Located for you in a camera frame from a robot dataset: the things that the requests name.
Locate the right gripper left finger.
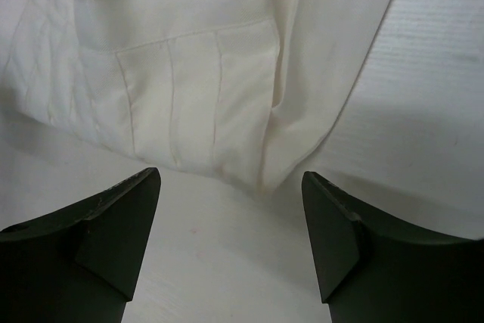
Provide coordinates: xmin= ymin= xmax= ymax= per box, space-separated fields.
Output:
xmin=1 ymin=168 xmax=161 ymax=322

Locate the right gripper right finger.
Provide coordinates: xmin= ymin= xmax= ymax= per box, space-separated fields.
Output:
xmin=302 ymin=172 xmax=483 ymax=323

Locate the white skirt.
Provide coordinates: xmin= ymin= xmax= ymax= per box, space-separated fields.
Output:
xmin=1 ymin=0 xmax=391 ymax=191

